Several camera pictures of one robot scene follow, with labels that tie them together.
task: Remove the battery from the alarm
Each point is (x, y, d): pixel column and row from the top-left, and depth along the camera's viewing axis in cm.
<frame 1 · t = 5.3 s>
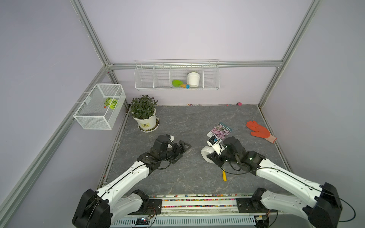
left hand: (188, 151, 77), fingers open
right hand: (209, 152, 78), fingers open
yellow handled screwdriver: (224, 175, 84), point 2 cm above the table
flower seed packet: (220, 131, 105), point 2 cm above the table
potted green plant: (142, 108, 95), point 20 cm above the table
pink small ball: (239, 103, 126), on the table

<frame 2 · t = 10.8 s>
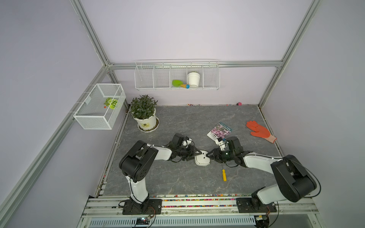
left hand: (200, 156, 87), fingers open
right hand: (207, 155, 87), fingers open
white square alarm clock: (202, 159, 88), point 5 cm above the table
the other named things where they were.

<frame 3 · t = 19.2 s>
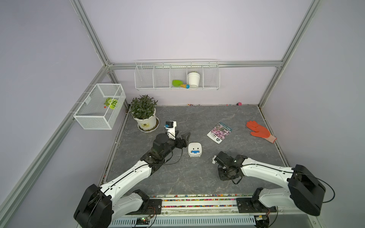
left hand: (185, 133, 77), fingers open
right hand: (222, 175, 84), fingers open
white square alarm clock: (195, 149, 93), point 4 cm above the table
blue battery: (195, 151, 93), point 3 cm above the table
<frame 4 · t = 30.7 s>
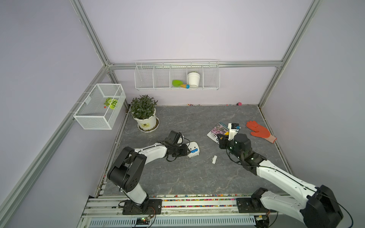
left hand: (188, 153, 89), fingers open
right hand: (217, 134, 81), fingers closed
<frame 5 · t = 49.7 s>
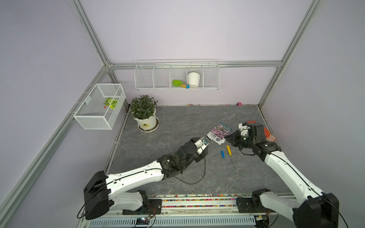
left hand: (203, 142, 73), fingers open
right hand: (223, 135, 79), fingers closed
blue battery: (223, 154, 94), on the table
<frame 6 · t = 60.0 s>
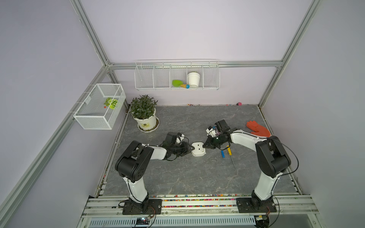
left hand: (193, 150, 90), fingers open
right hand: (202, 145, 91), fingers closed
